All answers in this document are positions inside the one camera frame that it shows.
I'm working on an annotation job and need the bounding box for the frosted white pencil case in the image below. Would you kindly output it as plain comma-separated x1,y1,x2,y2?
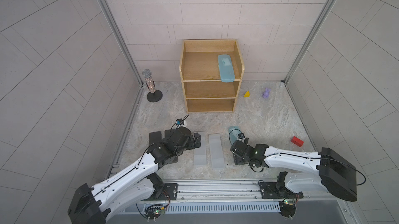
194,132,207,168
208,134,225,170

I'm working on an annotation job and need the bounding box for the teal pencil case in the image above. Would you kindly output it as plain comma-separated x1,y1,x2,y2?
228,126,243,145
218,54,235,83

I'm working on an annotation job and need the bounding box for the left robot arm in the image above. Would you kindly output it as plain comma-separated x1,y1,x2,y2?
68,127,201,224

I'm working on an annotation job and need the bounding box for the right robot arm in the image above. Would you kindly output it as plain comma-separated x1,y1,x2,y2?
230,141,366,202

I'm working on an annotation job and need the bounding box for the right black pencil case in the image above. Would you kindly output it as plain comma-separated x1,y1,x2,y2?
164,129,178,164

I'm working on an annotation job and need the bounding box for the black pencil case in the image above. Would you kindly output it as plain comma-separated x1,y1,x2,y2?
164,129,178,164
147,131,162,152

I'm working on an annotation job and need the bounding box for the left black pencil case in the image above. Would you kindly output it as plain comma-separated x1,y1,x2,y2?
147,131,162,152

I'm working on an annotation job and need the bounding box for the wooden three-tier shelf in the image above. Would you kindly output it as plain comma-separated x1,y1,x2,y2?
179,39,245,114

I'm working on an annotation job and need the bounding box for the glass grinder on black base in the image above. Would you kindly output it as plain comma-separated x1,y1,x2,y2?
142,69,163,103

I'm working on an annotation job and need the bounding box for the small red block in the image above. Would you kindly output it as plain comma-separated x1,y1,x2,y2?
291,136,304,147

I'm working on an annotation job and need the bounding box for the small purple toy figure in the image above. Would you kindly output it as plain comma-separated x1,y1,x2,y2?
262,88,271,98

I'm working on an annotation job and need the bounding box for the left circuit board connector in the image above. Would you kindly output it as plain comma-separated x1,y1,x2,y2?
144,204,166,221

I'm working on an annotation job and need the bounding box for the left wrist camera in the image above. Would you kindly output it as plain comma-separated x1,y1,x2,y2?
176,118,184,126

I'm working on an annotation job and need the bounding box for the aluminium mounting rail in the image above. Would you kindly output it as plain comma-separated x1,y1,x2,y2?
88,178,348,205

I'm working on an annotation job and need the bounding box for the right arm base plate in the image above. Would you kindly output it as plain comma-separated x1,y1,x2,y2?
258,180,303,200

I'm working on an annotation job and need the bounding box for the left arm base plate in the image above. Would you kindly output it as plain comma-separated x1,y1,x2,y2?
144,183,179,201

